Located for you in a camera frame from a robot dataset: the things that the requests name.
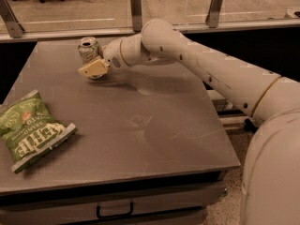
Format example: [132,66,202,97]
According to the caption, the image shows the green white 7up can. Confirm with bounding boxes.
[78,37,102,64]

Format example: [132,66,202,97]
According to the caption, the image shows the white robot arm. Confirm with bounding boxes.
[79,19,300,225]

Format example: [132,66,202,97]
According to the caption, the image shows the right metal bracket post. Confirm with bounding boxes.
[205,0,223,28]

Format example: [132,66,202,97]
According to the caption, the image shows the black drawer handle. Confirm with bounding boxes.
[96,202,134,220]

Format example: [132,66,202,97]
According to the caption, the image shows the grey cabinet drawer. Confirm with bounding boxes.
[0,181,226,225]

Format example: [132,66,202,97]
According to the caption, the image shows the green kettle chips bag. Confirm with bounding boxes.
[0,90,77,173]

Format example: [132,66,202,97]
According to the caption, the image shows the left metal bracket post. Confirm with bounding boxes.
[0,0,24,38]

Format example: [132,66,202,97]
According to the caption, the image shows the metal bracket post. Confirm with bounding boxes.
[130,0,143,32]
[205,0,223,28]
[0,0,24,38]

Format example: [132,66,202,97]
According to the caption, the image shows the black stand base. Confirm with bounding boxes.
[244,118,257,133]

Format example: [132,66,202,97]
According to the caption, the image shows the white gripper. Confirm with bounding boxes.
[78,38,126,78]

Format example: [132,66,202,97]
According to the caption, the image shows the middle metal bracket post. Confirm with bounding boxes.
[130,0,143,32]

